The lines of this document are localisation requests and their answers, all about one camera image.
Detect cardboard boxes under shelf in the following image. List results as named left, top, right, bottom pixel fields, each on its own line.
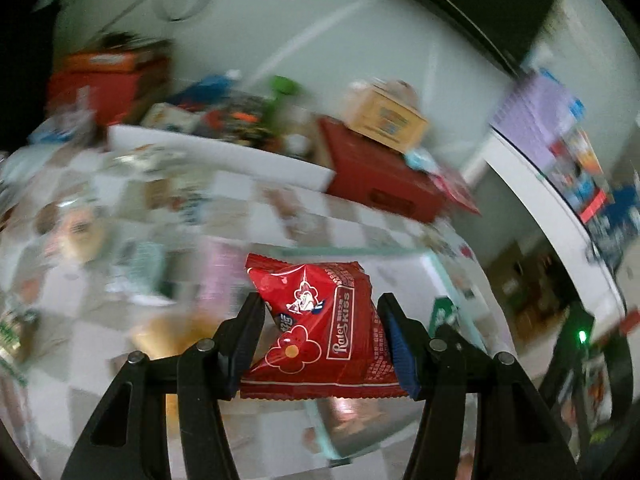
left=499, top=244, right=572, bottom=342

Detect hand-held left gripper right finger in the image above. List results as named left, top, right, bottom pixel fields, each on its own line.
left=377, top=292, right=583, bottom=480

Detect blue plastic bag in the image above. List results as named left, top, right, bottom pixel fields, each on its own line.
left=175, top=74, right=242, bottom=107

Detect orange box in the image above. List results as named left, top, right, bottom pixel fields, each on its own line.
left=62, top=51, right=148, bottom=75

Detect checkered printed tablecloth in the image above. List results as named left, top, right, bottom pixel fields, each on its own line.
left=0, top=144, right=482, bottom=480

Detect pile of colourful packets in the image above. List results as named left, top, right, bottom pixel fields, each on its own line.
left=549, top=124, right=617, bottom=223

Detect red cardboard box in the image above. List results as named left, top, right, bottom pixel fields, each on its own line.
left=46, top=66, right=172, bottom=127

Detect large red gift box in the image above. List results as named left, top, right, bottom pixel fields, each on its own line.
left=320, top=116, right=448, bottom=224

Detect purple perforated basket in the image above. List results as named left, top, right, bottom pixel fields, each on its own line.
left=491, top=71, right=577, bottom=172

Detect green and white snack packet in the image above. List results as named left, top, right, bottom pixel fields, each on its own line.
left=106, top=240, right=172, bottom=307

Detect light blue packet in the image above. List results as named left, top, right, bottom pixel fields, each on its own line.
left=404, top=149, right=437, bottom=174

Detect green dumbbell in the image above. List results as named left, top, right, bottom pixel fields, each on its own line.
left=264, top=76, right=302, bottom=122

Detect clear zip bag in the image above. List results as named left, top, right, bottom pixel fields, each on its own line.
left=245, top=246, right=486, bottom=468

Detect beige carry box with handle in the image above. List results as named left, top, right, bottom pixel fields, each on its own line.
left=342, top=80, right=431, bottom=154

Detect red patterned packets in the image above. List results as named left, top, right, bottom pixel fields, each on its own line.
left=434, top=169, right=482, bottom=217

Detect red flower-print snack packet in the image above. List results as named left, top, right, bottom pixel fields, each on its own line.
left=239, top=253, right=412, bottom=401

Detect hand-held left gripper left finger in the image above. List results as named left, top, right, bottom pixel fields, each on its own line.
left=60, top=292, right=266, bottom=480

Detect white shelf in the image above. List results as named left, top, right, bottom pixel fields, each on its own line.
left=481, top=129, right=632, bottom=322

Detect pile of assorted snack packets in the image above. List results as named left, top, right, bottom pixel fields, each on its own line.
left=192, top=91, right=283, bottom=148

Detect white and green box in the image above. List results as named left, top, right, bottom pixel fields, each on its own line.
left=141, top=102, right=199, bottom=134

